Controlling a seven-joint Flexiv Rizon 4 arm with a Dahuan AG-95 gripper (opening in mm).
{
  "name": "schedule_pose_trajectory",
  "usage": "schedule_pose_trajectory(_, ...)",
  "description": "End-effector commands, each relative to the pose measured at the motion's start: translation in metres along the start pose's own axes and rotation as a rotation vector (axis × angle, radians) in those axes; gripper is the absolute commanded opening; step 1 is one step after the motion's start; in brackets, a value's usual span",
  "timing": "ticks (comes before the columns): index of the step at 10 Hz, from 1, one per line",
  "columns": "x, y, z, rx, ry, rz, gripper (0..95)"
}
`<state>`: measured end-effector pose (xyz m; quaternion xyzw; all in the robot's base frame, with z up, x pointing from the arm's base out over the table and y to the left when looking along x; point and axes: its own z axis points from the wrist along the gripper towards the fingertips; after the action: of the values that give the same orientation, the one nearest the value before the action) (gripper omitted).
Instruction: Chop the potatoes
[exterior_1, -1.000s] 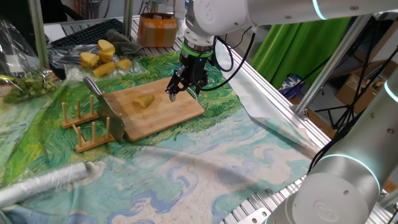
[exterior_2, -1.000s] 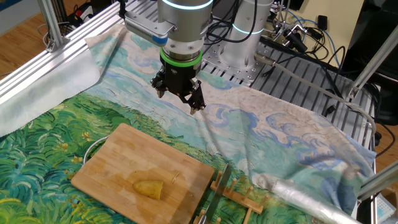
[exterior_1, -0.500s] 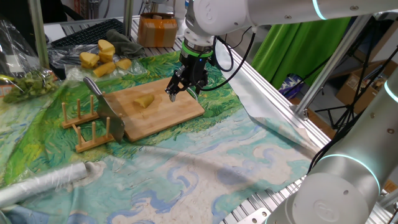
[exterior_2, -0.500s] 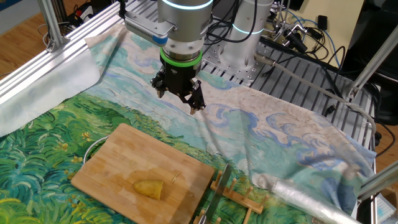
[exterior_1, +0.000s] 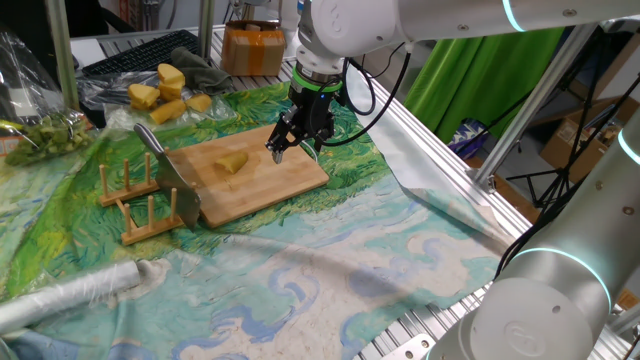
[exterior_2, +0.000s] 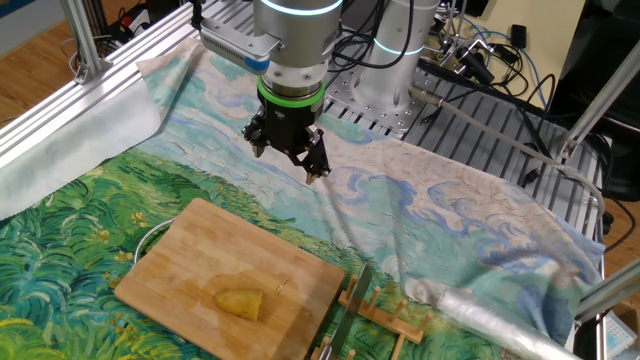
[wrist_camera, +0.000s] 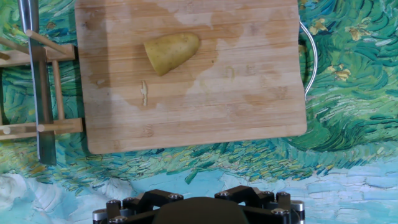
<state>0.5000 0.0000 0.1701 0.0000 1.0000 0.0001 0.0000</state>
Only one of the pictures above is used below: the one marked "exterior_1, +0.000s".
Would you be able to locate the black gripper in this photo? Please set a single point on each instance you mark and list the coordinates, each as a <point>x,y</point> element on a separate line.
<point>312,112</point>

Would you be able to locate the steel cleaver knife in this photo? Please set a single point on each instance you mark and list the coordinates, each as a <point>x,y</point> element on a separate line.
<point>175,185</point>

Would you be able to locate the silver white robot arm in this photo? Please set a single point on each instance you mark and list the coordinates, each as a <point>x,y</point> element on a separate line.
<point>350,25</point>

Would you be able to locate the bamboo cutting board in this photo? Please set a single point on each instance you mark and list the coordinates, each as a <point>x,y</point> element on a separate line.
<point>260,185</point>

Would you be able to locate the half potato with skin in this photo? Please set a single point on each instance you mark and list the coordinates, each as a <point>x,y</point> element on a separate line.
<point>232,162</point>

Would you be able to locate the yellow potato chunk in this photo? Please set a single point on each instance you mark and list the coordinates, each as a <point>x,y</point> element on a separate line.
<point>170,92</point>
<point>167,111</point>
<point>199,102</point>
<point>171,74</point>
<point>142,95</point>

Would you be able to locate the grey green rag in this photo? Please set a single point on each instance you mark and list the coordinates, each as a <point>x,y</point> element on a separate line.
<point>200,70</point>

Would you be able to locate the painted landscape tablecloth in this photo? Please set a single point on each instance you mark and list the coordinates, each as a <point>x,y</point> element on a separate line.
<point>325,280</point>

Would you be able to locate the blue patterned bag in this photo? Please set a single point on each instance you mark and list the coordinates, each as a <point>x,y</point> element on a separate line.
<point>467,136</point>

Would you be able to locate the black computer keyboard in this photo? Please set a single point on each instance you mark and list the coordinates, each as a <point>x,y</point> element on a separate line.
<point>145,52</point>

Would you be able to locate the wooden peg dish rack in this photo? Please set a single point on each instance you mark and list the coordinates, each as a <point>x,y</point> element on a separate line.
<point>127,192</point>

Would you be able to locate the bag of chopped green vegetables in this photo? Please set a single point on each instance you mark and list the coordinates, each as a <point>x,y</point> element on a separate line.
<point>45,140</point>

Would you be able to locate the open brown cardboard box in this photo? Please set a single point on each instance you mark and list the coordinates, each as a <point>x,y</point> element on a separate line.
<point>565,140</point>

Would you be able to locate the black tripod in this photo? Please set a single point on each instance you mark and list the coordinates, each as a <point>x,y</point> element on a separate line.
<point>563,172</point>

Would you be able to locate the clear plastic wrap roll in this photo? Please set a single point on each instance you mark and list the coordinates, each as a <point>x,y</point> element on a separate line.
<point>75,292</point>

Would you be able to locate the aluminium frame post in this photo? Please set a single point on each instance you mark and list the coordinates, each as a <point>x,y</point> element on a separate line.
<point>62,55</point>
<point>535,105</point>
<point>206,27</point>

